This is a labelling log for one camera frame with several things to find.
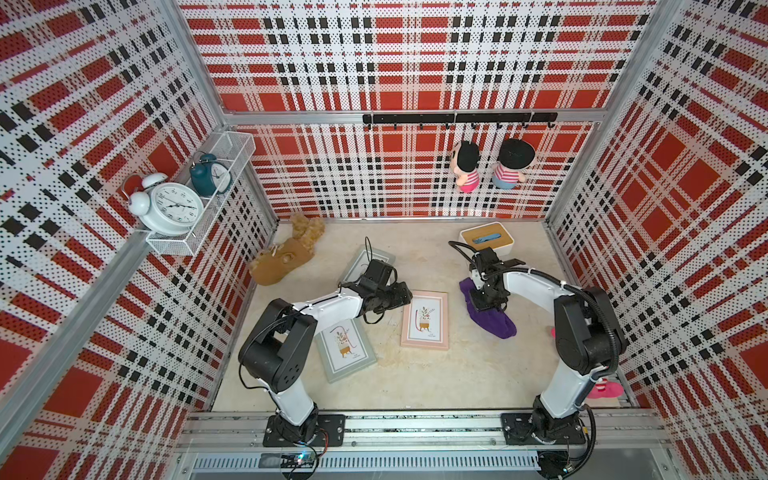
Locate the green picture frame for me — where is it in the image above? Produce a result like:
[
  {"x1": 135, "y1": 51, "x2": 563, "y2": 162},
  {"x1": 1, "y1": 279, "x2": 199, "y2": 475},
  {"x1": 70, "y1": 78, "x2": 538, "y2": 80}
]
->
[
  {"x1": 315, "y1": 319, "x2": 377, "y2": 383},
  {"x1": 339, "y1": 245, "x2": 396, "y2": 283}
]

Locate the purple cloth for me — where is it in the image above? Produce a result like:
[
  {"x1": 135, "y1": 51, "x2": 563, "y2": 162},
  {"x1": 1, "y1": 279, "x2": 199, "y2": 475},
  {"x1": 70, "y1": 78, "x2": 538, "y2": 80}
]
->
[{"x1": 459, "y1": 278, "x2": 517, "y2": 339}]

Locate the white tissue box wooden lid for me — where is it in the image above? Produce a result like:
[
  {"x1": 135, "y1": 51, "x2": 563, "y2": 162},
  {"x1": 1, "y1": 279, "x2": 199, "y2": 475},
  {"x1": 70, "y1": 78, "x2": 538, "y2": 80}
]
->
[{"x1": 459, "y1": 222, "x2": 515, "y2": 257}]

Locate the brown plush toy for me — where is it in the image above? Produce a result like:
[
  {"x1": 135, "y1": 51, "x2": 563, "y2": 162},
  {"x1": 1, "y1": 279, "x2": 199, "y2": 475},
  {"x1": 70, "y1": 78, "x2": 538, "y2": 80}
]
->
[{"x1": 249, "y1": 213, "x2": 325, "y2": 286}]

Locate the white wire shelf basket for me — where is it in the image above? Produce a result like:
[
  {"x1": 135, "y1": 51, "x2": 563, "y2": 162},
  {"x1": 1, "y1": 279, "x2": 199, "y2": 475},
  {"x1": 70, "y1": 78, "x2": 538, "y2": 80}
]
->
[{"x1": 142, "y1": 131, "x2": 258, "y2": 256}]

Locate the doll with blue clothes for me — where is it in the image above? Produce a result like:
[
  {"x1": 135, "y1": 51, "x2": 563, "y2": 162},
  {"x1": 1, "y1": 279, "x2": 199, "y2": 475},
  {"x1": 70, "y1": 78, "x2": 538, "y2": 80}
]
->
[{"x1": 492, "y1": 138, "x2": 535, "y2": 190}]

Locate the teal alarm clock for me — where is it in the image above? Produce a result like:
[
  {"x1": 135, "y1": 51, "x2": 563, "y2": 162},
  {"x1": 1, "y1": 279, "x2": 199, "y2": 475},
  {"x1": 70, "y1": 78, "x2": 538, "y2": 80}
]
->
[{"x1": 189, "y1": 153, "x2": 233, "y2": 197}]

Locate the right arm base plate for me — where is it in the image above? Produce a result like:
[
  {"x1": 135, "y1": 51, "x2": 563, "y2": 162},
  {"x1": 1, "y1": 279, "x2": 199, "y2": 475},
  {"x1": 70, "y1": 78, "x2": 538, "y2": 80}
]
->
[{"x1": 501, "y1": 409, "x2": 587, "y2": 446}]

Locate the green circuit board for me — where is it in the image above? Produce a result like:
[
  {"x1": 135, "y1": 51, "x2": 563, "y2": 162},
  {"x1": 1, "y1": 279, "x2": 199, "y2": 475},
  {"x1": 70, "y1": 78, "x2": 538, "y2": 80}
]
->
[{"x1": 280, "y1": 452, "x2": 316, "y2": 470}]

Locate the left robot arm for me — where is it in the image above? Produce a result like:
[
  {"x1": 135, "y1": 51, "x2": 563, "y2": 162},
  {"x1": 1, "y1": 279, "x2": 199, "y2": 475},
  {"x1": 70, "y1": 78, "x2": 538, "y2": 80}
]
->
[{"x1": 238, "y1": 259, "x2": 413, "y2": 442}]

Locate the white alarm clock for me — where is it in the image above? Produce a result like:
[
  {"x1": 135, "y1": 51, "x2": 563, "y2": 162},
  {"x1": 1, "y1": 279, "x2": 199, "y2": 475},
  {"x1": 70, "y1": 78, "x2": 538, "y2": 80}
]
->
[{"x1": 128, "y1": 173, "x2": 204, "y2": 237}]

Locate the doll with pink clothes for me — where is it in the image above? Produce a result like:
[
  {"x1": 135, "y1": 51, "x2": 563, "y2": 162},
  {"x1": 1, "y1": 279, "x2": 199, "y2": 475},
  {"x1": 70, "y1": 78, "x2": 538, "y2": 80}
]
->
[{"x1": 450, "y1": 141, "x2": 480, "y2": 194}]

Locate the green picture frame near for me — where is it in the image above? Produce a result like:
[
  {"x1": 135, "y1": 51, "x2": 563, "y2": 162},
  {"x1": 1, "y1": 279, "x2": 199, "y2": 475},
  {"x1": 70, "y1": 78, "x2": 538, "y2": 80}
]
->
[{"x1": 315, "y1": 319, "x2": 377, "y2": 383}]

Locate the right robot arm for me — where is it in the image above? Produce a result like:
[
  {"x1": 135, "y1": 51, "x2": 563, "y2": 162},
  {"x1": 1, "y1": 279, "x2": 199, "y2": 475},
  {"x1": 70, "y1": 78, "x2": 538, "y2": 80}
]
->
[{"x1": 467, "y1": 248, "x2": 627, "y2": 444}]

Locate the green picture frame far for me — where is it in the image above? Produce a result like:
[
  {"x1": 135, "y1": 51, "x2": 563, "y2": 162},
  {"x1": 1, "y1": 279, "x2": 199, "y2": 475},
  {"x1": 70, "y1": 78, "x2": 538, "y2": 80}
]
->
[{"x1": 339, "y1": 245, "x2": 396, "y2": 283}]

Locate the pink picture frame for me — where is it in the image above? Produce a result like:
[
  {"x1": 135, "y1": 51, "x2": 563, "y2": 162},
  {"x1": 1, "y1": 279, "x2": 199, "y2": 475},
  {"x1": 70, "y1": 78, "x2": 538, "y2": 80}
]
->
[{"x1": 400, "y1": 290, "x2": 449, "y2": 350}]

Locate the black hook rail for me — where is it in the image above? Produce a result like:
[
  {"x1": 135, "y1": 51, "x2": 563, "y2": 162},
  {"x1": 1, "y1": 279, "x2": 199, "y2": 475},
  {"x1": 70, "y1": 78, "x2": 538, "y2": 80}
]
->
[{"x1": 362, "y1": 112, "x2": 558, "y2": 126}]

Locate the white pink plush toy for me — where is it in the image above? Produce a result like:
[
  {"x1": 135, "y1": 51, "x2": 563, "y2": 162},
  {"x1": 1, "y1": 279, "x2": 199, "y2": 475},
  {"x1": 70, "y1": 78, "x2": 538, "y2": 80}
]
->
[{"x1": 543, "y1": 360, "x2": 623, "y2": 405}]

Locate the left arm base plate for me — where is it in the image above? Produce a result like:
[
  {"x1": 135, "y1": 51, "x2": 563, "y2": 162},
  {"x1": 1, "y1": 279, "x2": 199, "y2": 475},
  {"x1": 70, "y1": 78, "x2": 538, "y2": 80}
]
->
[{"x1": 262, "y1": 413, "x2": 346, "y2": 448}]

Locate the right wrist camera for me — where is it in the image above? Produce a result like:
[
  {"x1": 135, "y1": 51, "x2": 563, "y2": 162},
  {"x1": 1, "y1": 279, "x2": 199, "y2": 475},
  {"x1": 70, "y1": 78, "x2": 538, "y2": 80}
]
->
[{"x1": 470, "y1": 268, "x2": 485, "y2": 290}]

